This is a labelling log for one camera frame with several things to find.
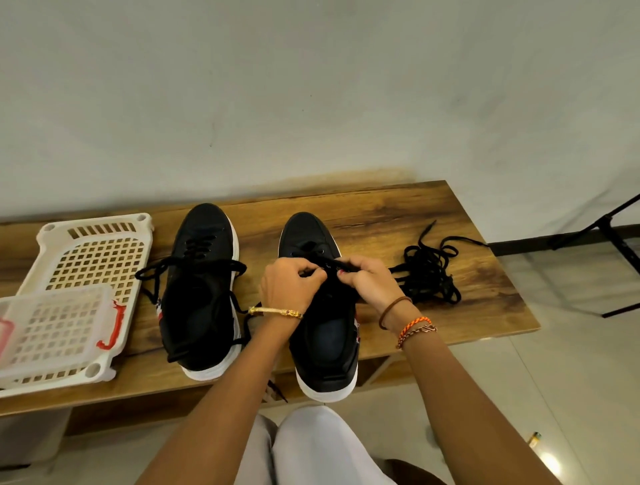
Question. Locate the person's right hand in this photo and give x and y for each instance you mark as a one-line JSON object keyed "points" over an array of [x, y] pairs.
{"points": [[375, 285]]}

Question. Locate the person's left hand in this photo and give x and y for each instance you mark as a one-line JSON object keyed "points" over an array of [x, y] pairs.
{"points": [[288, 290]]}

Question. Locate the black shoelace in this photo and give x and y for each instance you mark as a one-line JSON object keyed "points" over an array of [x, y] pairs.
{"points": [[430, 265], [430, 285]]}

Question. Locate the black sneaker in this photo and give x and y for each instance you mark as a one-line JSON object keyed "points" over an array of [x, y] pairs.
{"points": [[325, 350], [195, 320]]}

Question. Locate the person's left forearm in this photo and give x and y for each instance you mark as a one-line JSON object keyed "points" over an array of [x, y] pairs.
{"points": [[215, 415]]}

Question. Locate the person's right forearm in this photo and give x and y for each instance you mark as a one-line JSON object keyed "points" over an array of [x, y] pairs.
{"points": [[475, 410]]}

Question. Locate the person's black shirt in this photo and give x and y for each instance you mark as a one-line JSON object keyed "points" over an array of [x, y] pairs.
{"points": [[415, 473]]}

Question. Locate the white plastic lattice basket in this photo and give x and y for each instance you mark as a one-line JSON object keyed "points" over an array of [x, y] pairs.
{"points": [[95, 250]]}

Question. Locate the small yellow object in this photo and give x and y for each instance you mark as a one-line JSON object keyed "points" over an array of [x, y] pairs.
{"points": [[533, 439]]}

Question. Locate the black tripod stand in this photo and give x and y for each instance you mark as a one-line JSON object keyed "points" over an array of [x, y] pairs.
{"points": [[615, 235]]}

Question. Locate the white box under table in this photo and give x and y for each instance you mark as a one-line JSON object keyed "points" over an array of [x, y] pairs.
{"points": [[32, 438]]}

